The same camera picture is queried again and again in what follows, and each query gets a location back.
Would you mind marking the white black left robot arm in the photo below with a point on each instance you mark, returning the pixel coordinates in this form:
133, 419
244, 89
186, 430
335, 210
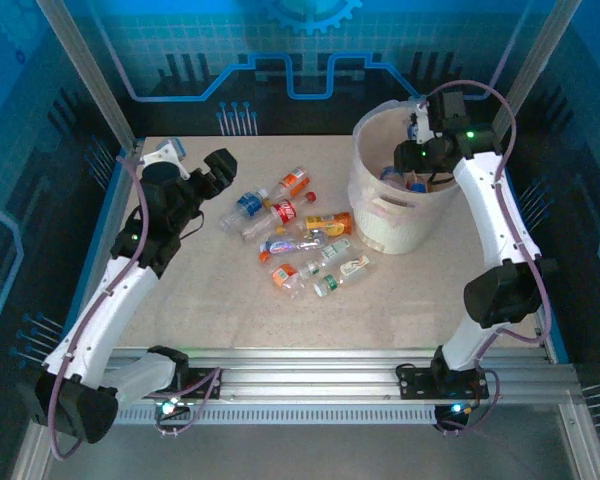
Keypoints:
105, 310

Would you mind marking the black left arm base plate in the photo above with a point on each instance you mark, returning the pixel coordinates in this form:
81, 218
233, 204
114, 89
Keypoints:
192, 380

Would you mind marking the crushed bottle orange label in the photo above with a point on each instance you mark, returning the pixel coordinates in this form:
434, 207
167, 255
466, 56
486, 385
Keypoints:
281, 274

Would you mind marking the red label cola bottle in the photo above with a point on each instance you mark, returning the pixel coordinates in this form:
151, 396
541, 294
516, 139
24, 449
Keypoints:
285, 212

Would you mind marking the aluminium mounting rail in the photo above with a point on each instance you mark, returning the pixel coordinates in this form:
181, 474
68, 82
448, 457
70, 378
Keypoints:
305, 372

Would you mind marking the white plastic bin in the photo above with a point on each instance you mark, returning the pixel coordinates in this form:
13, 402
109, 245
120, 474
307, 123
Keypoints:
400, 230

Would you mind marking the orange juice bottle yellow cap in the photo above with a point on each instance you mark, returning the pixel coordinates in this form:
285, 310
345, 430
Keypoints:
330, 224

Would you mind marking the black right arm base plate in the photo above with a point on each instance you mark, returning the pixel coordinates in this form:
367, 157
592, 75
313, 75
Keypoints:
415, 382

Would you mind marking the clear bottle green white label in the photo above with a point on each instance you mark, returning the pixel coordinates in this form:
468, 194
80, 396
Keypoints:
336, 249

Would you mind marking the clear bottle orange white label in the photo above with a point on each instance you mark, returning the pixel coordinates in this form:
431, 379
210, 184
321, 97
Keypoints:
293, 177

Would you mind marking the aluminium frame post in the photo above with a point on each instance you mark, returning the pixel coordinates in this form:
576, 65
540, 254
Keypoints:
87, 75
535, 65

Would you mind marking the clear bottle orange green label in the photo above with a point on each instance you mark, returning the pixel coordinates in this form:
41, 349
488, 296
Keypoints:
355, 265

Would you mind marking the grey metal base tray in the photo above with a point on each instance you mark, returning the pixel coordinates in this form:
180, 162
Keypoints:
305, 450

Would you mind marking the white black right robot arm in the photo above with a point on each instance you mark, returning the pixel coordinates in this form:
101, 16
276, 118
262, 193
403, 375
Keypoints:
485, 210

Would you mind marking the purple label clear bottle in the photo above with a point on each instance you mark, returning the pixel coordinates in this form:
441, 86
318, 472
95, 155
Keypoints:
280, 246

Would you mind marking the blue label bottle white cap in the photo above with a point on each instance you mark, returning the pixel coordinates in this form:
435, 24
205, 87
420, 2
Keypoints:
250, 204

